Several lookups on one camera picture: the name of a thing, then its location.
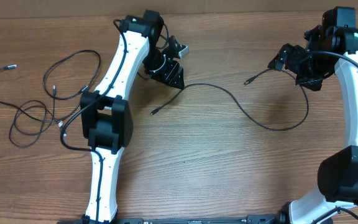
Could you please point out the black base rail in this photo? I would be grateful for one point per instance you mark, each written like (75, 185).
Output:
(191, 221)

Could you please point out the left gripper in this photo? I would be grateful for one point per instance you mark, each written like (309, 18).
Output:
(170, 75)

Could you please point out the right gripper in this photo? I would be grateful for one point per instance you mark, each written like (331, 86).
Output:
(314, 83)

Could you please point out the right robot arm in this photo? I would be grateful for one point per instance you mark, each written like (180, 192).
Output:
(332, 49)

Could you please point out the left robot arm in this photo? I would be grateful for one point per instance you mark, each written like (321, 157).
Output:
(106, 117)

